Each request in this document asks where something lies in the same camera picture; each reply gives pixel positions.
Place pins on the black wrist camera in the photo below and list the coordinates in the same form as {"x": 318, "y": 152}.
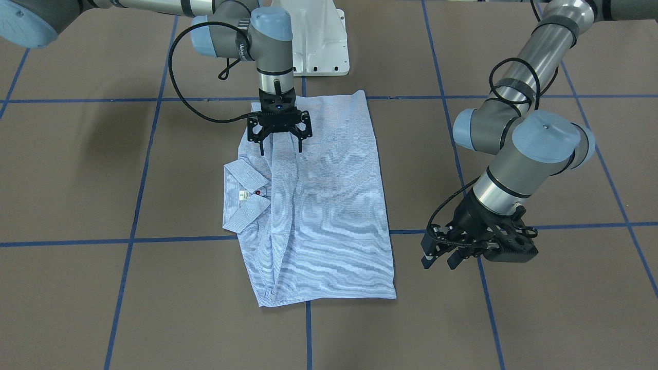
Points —
{"x": 254, "y": 126}
{"x": 512, "y": 240}

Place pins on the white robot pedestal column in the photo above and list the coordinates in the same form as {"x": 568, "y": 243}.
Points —
{"x": 320, "y": 39}

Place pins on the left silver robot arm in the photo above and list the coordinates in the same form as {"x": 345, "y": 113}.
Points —
{"x": 529, "y": 145}

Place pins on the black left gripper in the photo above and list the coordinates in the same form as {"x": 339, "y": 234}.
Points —
{"x": 469, "y": 215}

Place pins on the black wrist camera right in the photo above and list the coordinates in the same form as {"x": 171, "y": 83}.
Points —
{"x": 254, "y": 126}

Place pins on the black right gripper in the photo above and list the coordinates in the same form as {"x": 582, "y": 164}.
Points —
{"x": 253, "y": 128}

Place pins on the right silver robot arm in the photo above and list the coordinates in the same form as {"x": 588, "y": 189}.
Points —
{"x": 232, "y": 30}

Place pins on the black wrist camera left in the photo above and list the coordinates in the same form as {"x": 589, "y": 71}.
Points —
{"x": 512, "y": 240}

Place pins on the light blue striped shirt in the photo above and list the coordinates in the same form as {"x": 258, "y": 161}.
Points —
{"x": 312, "y": 222}

